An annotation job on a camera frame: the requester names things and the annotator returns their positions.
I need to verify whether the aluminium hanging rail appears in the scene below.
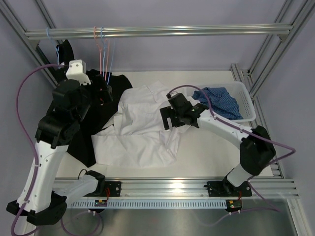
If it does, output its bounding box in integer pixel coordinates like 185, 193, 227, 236
25, 23, 293, 41

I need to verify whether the blue plaid shirt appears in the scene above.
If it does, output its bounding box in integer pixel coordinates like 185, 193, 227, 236
202, 87, 243, 120

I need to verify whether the right aluminium frame post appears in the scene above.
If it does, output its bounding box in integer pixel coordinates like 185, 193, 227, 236
230, 0, 315, 177

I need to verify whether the aluminium frame post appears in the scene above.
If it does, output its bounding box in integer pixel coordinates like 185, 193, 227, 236
0, 0, 60, 89
230, 0, 315, 177

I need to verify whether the white plastic basket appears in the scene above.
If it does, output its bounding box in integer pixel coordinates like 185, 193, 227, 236
184, 82, 256, 123

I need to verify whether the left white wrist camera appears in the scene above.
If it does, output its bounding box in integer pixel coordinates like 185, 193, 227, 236
65, 59, 91, 86

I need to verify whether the pink wire hanger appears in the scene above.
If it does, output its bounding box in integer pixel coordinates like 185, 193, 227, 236
93, 26, 110, 81

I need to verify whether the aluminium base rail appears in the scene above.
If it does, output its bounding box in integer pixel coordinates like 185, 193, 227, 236
107, 178, 299, 199

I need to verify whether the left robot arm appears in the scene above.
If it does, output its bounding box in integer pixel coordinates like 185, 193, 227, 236
6, 75, 113, 226

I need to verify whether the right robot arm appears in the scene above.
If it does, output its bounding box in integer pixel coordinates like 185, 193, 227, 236
160, 93, 276, 197

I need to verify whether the white and black shirt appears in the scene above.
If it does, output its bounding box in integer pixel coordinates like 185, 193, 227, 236
92, 81, 190, 168

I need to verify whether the white slotted cable duct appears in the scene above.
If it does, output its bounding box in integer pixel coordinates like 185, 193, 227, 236
68, 199, 227, 209

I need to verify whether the left aluminium frame post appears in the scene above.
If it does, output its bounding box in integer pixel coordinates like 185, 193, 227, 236
0, 0, 60, 89

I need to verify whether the blue wire hanger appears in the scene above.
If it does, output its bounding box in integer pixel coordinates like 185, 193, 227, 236
46, 27, 62, 68
100, 26, 116, 84

